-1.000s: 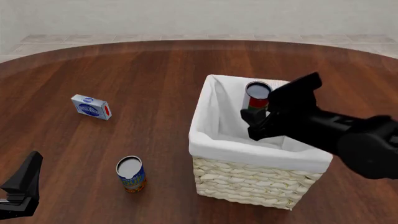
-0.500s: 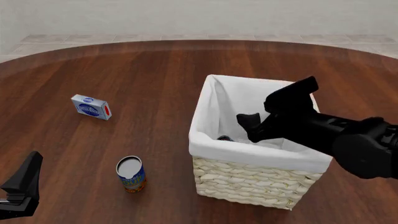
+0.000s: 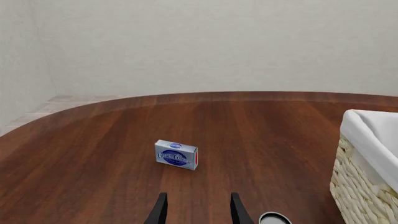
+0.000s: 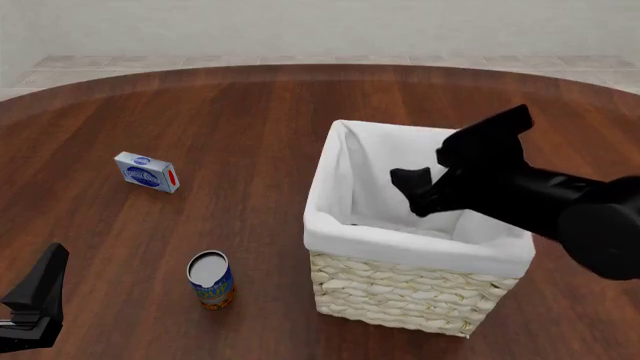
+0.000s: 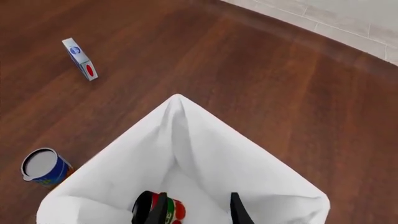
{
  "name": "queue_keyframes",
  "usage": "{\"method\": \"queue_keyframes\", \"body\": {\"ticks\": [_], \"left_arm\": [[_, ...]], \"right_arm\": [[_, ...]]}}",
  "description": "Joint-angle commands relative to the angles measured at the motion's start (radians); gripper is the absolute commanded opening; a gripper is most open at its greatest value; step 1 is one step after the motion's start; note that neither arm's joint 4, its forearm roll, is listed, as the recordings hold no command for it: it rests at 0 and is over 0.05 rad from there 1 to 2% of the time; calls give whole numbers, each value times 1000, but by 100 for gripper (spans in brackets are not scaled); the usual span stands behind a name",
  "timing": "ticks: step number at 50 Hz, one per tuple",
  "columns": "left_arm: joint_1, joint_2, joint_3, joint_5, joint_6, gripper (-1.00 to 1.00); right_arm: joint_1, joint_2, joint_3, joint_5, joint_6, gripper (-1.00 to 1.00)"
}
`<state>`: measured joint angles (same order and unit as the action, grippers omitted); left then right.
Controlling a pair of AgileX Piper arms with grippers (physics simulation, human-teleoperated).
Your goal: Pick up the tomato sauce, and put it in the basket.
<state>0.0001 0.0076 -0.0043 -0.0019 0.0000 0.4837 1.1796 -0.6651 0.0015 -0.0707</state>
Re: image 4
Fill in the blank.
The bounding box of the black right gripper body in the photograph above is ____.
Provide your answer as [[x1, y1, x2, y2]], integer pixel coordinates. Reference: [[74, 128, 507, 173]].
[[410, 136, 531, 219]]

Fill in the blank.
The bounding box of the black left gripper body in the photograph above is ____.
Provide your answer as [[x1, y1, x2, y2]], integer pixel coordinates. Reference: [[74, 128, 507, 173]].
[[0, 311, 65, 353]]

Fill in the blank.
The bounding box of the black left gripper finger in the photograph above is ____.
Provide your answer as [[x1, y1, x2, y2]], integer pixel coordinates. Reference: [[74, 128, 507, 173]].
[[0, 242, 71, 321]]

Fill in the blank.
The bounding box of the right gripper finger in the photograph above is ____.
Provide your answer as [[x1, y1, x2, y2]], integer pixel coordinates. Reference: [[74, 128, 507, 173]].
[[389, 165, 434, 204], [435, 103, 535, 169]]

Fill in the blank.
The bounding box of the white woven basket with liner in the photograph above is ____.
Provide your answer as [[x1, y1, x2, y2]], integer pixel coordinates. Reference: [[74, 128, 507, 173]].
[[303, 118, 537, 339]]

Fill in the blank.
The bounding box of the small blue and white box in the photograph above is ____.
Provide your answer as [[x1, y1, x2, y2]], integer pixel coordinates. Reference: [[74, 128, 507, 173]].
[[113, 150, 181, 195]]

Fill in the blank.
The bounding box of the soup can with blue label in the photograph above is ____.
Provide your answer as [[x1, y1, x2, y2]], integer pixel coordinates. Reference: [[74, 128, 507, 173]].
[[186, 249, 238, 312]]

